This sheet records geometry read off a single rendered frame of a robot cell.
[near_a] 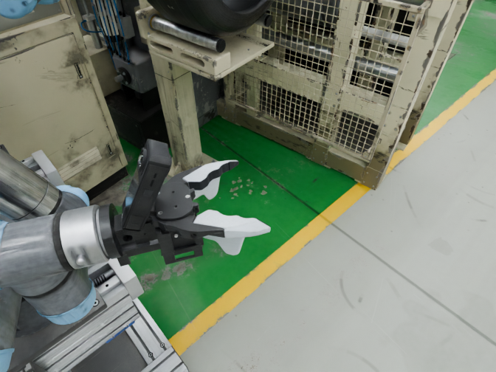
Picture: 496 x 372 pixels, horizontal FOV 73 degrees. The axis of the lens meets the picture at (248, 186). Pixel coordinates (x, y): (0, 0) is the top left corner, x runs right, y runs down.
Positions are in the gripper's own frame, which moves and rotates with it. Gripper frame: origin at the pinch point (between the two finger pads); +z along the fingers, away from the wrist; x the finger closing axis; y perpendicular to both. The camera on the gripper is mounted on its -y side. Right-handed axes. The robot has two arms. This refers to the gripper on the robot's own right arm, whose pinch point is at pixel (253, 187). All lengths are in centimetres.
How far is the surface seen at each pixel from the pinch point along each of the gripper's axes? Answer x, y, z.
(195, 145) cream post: -130, 71, 4
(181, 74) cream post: -123, 27, 2
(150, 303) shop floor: -56, 100, -32
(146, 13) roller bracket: -108, -2, -8
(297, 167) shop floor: -117, 92, 62
